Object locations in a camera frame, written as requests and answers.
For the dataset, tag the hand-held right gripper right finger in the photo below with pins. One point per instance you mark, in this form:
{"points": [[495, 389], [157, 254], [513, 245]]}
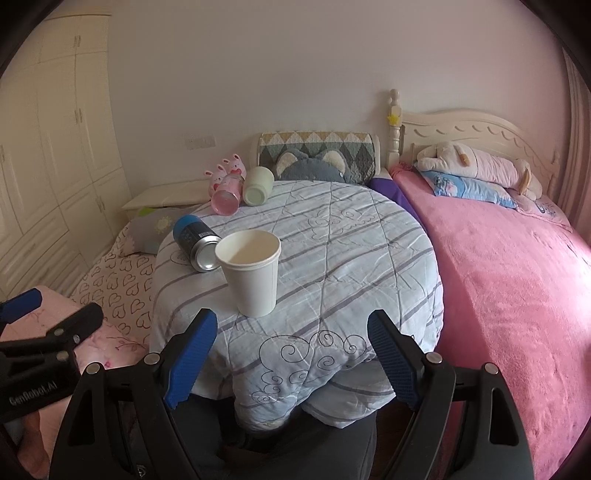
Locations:
{"points": [[392, 364]]}

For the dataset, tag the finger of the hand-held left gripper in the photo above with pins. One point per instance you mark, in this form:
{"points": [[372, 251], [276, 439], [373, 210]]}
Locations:
{"points": [[21, 307], [69, 325]]}

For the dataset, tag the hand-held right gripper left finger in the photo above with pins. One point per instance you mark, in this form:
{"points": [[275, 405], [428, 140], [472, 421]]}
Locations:
{"points": [[191, 364]]}

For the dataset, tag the white paper cup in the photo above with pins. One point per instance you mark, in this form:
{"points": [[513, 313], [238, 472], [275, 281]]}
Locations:
{"points": [[254, 286]]}

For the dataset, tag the blue and black metal cup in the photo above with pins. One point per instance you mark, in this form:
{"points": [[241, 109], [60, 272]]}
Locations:
{"points": [[189, 236]]}

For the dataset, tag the pink bunny cup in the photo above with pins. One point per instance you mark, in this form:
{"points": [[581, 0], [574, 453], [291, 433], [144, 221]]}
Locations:
{"points": [[226, 196]]}

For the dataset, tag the pale green cup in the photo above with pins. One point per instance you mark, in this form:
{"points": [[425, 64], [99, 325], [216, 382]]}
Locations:
{"points": [[256, 187]]}

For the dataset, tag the pink floral cloth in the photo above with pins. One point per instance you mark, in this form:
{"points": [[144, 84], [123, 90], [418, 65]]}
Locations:
{"points": [[115, 344]]}

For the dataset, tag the heart print bed sheet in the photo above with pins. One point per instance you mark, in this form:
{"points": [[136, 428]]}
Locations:
{"points": [[120, 286]]}

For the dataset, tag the light blue striped quilt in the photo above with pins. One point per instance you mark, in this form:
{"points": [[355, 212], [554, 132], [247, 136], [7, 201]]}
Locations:
{"points": [[332, 258]]}

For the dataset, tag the pink fleece blanket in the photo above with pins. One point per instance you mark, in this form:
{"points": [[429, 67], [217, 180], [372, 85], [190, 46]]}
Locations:
{"points": [[498, 295]]}

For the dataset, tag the grey sun print pillow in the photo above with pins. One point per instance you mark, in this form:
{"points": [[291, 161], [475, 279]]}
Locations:
{"points": [[152, 228]]}

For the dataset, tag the cream wardrobe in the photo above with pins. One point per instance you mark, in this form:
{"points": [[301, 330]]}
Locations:
{"points": [[60, 152]]}

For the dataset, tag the purple cloth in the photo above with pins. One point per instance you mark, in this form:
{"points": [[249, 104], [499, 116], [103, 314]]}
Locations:
{"points": [[392, 191]]}

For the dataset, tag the blue printed pillow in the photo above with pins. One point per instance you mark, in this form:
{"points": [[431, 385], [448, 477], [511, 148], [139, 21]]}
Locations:
{"points": [[466, 187]]}

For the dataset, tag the patchwork diamond chair cover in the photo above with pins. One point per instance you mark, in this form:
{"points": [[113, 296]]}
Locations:
{"points": [[358, 154]]}

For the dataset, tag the grey bear cushion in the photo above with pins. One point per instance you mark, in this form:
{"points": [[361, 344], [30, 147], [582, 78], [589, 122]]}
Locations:
{"points": [[309, 168]]}

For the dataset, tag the pink embroidered pillow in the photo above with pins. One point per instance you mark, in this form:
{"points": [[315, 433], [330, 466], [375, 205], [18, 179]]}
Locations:
{"points": [[545, 210]]}

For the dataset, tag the pink and white plush toy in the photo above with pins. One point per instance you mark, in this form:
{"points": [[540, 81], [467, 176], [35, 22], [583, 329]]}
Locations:
{"points": [[475, 164]]}

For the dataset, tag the yellow star decoration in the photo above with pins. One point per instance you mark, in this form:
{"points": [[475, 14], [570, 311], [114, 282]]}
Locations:
{"points": [[394, 119]]}

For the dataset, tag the cream wooden bed headboard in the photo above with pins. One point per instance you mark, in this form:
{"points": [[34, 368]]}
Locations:
{"points": [[466, 127]]}

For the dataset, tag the pink curtain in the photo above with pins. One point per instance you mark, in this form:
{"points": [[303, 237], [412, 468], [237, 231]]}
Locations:
{"points": [[577, 138]]}

